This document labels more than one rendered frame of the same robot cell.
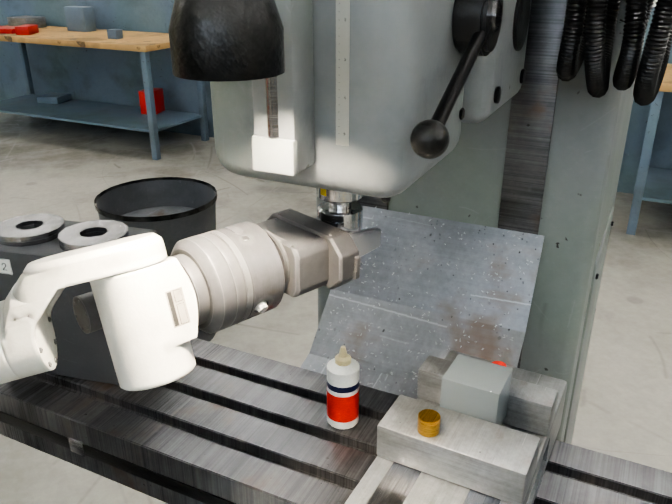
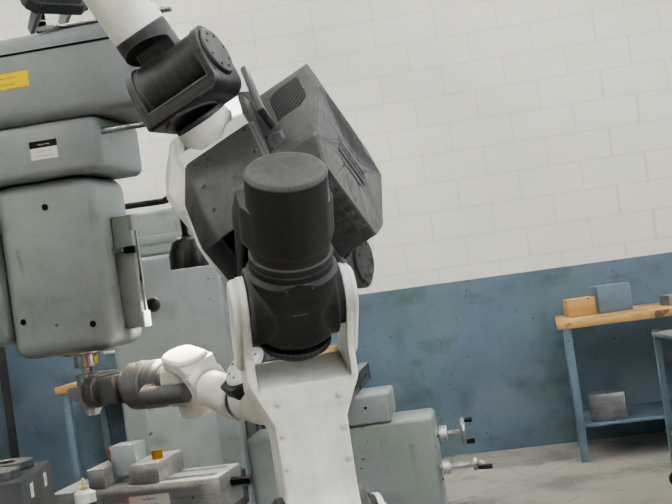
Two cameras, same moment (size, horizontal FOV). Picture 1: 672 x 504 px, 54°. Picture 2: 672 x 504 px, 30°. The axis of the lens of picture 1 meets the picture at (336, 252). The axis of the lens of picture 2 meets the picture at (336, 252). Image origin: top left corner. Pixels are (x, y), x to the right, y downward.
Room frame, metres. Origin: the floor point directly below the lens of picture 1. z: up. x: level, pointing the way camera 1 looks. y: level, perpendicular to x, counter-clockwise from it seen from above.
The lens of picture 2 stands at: (0.86, 2.40, 1.40)
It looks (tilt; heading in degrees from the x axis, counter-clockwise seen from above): 1 degrees up; 253
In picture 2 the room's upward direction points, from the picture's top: 8 degrees counter-clockwise
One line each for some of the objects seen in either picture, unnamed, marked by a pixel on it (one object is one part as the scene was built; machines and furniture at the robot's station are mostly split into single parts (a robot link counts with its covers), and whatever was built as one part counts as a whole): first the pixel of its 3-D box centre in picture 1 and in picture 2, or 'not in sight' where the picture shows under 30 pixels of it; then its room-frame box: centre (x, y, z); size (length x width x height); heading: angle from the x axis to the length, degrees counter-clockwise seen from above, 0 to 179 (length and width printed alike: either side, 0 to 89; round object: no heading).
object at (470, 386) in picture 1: (475, 396); (129, 457); (0.58, -0.15, 1.08); 0.06 x 0.05 x 0.06; 62
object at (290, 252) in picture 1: (271, 262); (128, 388); (0.58, 0.06, 1.23); 0.13 x 0.12 x 0.10; 43
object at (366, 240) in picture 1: (360, 245); not in sight; (0.62, -0.03, 1.23); 0.06 x 0.02 x 0.03; 133
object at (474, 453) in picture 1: (456, 446); (157, 467); (0.53, -0.12, 1.06); 0.15 x 0.06 x 0.04; 62
